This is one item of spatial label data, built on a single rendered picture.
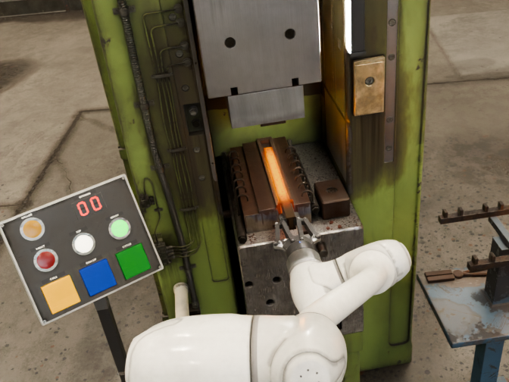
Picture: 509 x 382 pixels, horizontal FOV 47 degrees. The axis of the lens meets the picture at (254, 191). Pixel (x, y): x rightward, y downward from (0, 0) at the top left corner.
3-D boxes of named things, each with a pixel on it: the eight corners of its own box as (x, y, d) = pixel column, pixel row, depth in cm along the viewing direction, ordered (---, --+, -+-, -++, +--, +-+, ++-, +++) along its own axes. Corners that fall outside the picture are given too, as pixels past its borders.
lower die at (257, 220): (311, 222, 178) (310, 199, 174) (246, 233, 177) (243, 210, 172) (286, 154, 213) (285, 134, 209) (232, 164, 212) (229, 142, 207)
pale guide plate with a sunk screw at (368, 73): (384, 112, 175) (385, 57, 165) (354, 117, 174) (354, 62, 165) (382, 109, 177) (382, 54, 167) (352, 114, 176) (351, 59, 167)
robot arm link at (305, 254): (326, 284, 150) (320, 269, 155) (324, 257, 145) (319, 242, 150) (290, 290, 150) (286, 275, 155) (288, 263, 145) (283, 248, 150)
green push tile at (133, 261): (151, 268, 159) (141, 242, 158) (126, 280, 156) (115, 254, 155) (149, 267, 160) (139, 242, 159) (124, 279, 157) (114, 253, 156)
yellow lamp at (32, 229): (43, 238, 147) (38, 223, 145) (24, 241, 147) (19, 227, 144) (45, 230, 150) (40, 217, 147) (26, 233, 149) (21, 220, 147)
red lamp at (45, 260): (57, 269, 148) (51, 255, 146) (38, 272, 148) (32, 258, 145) (58, 261, 151) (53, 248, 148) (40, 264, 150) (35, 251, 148)
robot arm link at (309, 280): (295, 295, 151) (343, 277, 150) (307, 341, 138) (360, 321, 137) (280, 267, 145) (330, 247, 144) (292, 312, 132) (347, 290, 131)
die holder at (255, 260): (363, 331, 199) (363, 226, 174) (253, 351, 197) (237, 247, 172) (325, 232, 245) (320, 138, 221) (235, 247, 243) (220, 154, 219)
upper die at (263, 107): (304, 117, 159) (303, 85, 153) (232, 129, 158) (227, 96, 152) (279, 61, 194) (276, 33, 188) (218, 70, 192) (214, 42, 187)
